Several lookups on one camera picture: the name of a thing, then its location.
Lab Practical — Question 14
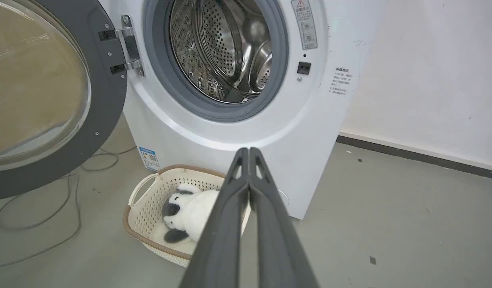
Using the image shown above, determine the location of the grey round washer door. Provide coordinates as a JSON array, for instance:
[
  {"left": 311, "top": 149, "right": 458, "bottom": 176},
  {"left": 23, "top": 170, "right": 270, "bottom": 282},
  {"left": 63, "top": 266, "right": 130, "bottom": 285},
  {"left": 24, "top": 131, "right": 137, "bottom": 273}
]
[{"left": 0, "top": 0, "right": 146, "bottom": 202}]

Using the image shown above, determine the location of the cream plastic laundry basket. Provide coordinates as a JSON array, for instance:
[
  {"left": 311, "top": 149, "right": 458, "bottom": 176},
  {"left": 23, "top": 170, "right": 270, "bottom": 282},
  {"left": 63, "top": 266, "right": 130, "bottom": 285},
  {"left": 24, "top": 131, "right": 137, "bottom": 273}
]
[{"left": 123, "top": 164, "right": 252, "bottom": 268}]

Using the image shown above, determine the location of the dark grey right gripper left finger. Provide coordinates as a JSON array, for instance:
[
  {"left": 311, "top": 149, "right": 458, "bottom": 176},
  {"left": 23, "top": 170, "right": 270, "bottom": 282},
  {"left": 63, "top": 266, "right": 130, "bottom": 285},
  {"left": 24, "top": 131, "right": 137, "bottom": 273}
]
[{"left": 179, "top": 147, "right": 250, "bottom": 288}]

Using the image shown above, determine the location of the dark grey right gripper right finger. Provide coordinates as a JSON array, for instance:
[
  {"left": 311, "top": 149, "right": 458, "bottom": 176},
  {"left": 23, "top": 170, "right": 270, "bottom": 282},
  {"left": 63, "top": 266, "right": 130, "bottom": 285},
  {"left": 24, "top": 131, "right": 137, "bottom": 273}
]
[{"left": 248, "top": 147, "right": 319, "bottom": 288}]

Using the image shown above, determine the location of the white front-load washing machine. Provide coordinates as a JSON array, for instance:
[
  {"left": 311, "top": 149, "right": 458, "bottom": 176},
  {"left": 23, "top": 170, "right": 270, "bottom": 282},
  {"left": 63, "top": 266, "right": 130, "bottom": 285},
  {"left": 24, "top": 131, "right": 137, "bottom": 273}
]
[{"left": 97, "top": 0, "right": 390, "bottom": 220}]

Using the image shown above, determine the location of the white grey plush toy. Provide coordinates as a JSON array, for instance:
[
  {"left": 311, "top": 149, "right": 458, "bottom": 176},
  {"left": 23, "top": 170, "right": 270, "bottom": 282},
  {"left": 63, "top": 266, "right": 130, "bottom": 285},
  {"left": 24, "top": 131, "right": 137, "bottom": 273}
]
[{"left": 162, "top": 183, "right": 220, "bottom": 244}]

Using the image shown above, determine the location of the thin grey floor cable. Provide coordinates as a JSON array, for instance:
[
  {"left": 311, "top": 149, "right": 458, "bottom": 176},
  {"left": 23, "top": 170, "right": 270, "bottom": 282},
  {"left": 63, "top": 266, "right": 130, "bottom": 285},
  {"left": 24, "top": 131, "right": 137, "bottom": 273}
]
[
  {"left": 80, "top": 146, "right": 137, "bottom": 172},
  {"left": 0, "top": 173, "right": 82, "bottom": 270}
]

